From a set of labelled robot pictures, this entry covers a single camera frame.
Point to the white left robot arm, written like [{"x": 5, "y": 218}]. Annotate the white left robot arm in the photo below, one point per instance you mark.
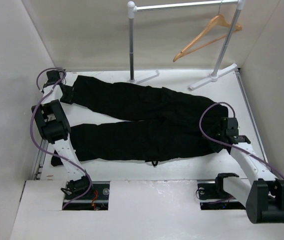
[{"x": 53, "y": 127}]

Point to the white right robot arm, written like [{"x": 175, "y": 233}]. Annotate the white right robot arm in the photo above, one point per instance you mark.
[{"x": 263, "y": 196}]

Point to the black trousers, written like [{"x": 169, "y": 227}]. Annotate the black trousers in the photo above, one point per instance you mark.
[{"x": 153, "y": 124}]

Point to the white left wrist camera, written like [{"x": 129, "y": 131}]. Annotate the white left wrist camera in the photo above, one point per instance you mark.
[{"x": 43, "y": 90}]

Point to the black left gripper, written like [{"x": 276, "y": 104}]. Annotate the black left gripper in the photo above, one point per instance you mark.
[{"x": 69, "y": 99}]

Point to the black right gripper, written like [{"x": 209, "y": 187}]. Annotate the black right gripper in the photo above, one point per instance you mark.
[{"x": 217, "y": 147}]

